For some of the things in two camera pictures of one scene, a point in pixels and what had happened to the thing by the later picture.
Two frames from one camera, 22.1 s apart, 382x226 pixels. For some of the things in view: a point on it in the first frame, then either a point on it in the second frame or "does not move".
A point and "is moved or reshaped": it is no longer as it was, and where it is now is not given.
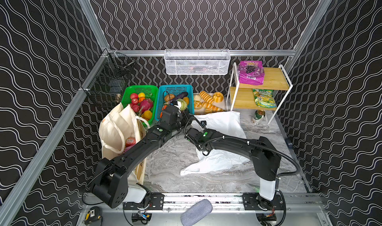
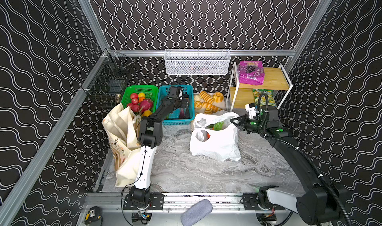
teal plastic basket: x=173 y=89 does not move
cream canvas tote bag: x=113 y=132 is moved or reshaped
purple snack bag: x=251 y=72 does not move
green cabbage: x=183 y=105 is moved or reshaped
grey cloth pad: x=196 y=212 does not move
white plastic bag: x=228 y=123 is moved or reshaped
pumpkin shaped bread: x=218 y=97 does not move
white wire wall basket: x=197 y=61 does not move
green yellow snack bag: x=264 y=98 does not move
